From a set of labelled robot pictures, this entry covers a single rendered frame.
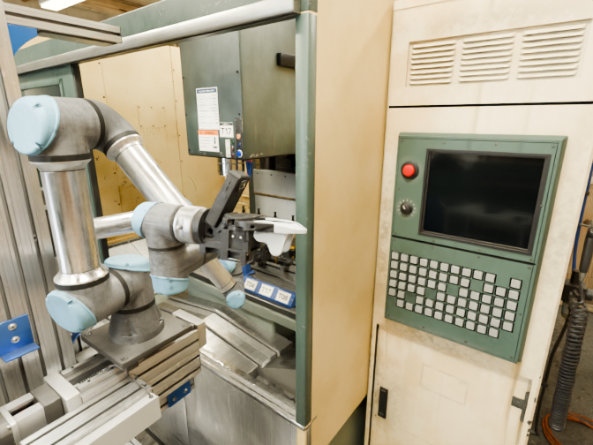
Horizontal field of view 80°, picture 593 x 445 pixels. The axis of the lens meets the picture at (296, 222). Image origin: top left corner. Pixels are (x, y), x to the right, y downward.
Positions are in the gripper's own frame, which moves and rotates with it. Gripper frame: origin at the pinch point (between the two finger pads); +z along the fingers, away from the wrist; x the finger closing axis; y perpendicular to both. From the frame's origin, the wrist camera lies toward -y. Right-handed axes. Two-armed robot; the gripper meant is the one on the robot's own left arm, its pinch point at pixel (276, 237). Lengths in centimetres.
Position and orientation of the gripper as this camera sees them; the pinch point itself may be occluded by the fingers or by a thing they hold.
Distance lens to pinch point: 178.1
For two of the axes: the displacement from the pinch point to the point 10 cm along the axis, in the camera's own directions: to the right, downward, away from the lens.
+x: 7.9, 1.7, -5.8
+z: 6.1, -2.5, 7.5
